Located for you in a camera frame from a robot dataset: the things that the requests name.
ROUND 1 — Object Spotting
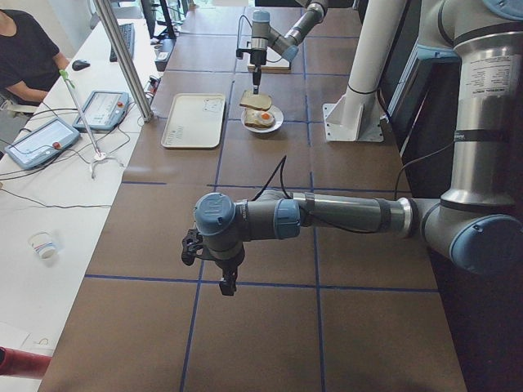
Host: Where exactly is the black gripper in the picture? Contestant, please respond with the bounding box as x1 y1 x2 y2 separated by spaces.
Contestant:
250 49 266 95
215 258 244 296

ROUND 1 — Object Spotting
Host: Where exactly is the brown bread slice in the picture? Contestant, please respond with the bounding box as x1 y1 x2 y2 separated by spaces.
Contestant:
239 90 272 111

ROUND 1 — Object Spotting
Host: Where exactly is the white round plate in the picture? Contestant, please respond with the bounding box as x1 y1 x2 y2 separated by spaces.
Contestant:
241 106 284 133

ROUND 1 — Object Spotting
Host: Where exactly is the wooden cutting board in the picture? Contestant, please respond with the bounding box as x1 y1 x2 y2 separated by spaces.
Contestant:
260 59 291 74

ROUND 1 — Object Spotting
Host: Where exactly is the bottom toast slice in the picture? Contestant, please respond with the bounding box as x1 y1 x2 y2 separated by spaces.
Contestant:
244 109 275 129

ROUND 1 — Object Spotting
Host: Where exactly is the fried egg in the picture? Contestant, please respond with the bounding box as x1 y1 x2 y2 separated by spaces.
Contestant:
245 111 275 127

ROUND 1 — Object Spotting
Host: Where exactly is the cream bear serving tray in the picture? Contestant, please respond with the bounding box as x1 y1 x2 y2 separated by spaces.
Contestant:
160 93 226 149

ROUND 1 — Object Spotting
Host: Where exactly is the black keyboard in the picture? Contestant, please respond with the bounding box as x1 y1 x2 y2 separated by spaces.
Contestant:
109 23 135 63

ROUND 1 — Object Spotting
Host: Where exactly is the far teach pendant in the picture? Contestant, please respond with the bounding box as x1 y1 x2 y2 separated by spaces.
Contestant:
83 91 130 133

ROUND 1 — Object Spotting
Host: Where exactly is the teach pendant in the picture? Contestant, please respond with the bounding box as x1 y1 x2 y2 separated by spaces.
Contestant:
4 118 80 170
83 91 130 133

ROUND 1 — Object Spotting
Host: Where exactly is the tripod stick with green clip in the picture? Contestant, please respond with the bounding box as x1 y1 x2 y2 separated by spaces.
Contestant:
59 69 124 180

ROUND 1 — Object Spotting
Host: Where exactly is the black computer mouse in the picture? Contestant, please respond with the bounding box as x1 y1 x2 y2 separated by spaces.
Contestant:
72 60 91 71

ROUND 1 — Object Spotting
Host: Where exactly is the white side desk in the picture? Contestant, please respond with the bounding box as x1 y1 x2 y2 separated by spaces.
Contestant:
0 18 164 381

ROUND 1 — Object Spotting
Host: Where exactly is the red object at corner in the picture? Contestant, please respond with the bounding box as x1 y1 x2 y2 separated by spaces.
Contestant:
0 347 51 379

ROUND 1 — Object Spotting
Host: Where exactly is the person in black shirt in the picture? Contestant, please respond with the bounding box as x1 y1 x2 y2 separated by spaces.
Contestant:
1 10 69 105

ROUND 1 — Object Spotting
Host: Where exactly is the near teach pendant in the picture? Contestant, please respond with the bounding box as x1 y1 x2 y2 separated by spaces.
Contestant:
4 118 80 170

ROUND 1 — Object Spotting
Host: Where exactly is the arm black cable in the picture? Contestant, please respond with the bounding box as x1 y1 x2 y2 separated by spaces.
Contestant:
253 154 456 234

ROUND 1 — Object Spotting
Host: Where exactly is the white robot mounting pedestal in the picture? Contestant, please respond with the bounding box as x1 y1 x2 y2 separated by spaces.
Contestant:
323 0 407 143

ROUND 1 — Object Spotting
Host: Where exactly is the aluminium frame post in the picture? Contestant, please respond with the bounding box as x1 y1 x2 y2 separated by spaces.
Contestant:
93 0 154 123

